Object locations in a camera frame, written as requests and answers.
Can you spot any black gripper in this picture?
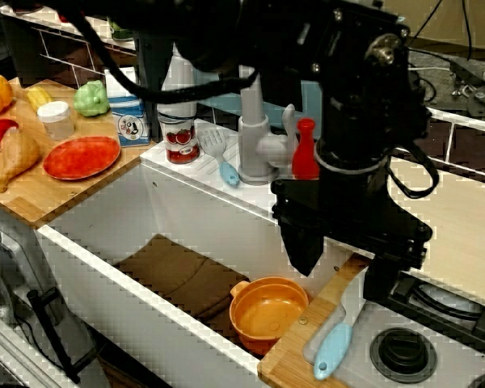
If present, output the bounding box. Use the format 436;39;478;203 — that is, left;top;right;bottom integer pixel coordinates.
270;159;434;305

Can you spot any knife with light blue handle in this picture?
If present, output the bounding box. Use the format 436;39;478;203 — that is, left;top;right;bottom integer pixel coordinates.
302;269;368;381

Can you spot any narrow bamboo counter board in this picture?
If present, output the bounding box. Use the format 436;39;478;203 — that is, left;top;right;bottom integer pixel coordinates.
257;255;373;388

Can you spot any large bamboo counter board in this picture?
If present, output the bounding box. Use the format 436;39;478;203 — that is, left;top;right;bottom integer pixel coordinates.
0;76;151;230

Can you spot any orange plastic pot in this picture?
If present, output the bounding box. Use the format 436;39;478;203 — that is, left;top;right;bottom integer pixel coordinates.
229;276;310;352

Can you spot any black stove grate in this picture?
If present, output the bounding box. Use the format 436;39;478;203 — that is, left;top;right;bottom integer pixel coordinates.
387;276;485;361

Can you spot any round black stove burner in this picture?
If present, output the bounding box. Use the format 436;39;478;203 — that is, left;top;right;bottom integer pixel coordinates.
369;327;436;385

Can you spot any red ketchup bottle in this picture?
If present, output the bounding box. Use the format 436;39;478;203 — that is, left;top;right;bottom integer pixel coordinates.
291;118;321;181

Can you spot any grey toy faucet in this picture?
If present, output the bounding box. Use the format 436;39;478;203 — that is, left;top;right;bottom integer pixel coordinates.
160;52;298;187

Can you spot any brown folded cloth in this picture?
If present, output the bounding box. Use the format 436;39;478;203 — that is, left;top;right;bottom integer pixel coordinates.
113;233;251;324

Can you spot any teal plastic bin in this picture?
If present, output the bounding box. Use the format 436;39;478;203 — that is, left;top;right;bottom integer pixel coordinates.
196;78;323;131

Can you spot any white toy sink cabinet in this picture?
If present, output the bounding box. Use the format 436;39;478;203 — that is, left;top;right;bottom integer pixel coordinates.
36;117;355;379

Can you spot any tomato can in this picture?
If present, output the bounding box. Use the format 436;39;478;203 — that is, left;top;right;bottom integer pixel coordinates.
157;103;201;165

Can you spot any blue white milk carton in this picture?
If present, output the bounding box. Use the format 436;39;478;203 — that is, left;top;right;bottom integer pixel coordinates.
103;66;151;148

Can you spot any red plate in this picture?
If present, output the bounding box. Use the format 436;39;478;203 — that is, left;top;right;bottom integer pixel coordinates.
43;136;122;181

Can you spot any green toy pepper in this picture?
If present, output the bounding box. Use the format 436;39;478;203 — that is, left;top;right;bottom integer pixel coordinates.
73;79;111;118

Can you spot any toy chicken drumstick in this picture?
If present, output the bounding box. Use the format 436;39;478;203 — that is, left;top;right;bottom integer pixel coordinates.
0;128;42;193

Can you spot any yellow toy corn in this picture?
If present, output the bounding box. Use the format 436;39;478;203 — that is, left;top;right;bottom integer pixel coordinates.
26;86;54;113

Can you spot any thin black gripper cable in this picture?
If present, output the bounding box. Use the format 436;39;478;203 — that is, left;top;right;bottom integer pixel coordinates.
386;139;440;200

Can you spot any grey spatula with blue handle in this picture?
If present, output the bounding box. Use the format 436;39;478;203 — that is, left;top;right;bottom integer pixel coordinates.
196;128;240;187

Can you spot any dark grey post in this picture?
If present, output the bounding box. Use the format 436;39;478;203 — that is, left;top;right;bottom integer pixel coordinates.
133;27;175;147

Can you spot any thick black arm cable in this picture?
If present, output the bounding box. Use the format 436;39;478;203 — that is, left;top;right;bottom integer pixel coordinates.
62;0;260;107

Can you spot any metal clamp frame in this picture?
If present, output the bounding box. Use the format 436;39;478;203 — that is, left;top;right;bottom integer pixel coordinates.
0;220;84;386

